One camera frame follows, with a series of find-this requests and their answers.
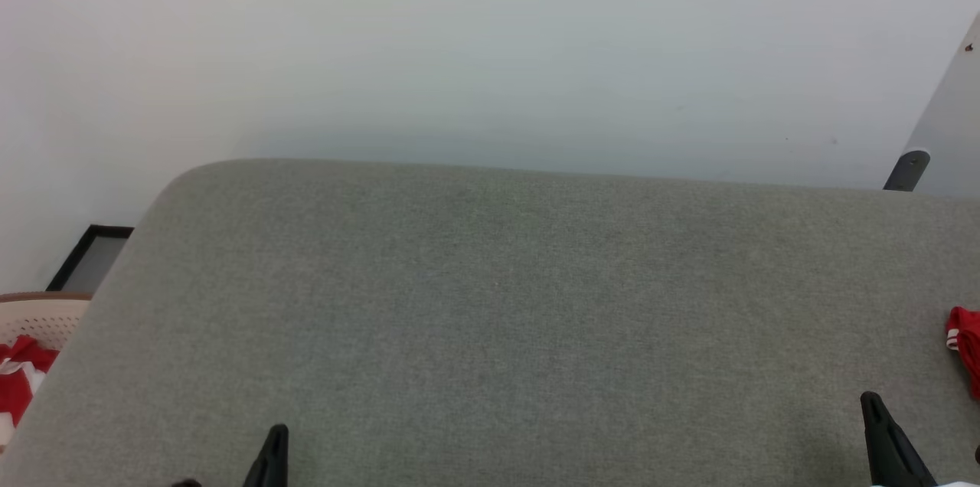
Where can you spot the red and white garment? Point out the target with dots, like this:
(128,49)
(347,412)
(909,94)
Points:
(19,387)

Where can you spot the red Bulls 23 jersey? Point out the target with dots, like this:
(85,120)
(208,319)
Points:
(968,349)

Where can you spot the black framed grey panel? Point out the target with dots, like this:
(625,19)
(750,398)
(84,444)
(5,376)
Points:
(92,257)

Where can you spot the beige perforated laundry basket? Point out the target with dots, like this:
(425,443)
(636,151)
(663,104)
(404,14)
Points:
(46,315)

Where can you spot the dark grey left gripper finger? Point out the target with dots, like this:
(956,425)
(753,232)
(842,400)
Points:
(186,484)
(269,468)

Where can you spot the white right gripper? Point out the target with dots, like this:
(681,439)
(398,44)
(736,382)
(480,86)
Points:
(961,485)

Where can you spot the dark grey slanted post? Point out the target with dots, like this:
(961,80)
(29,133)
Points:
(907,171)

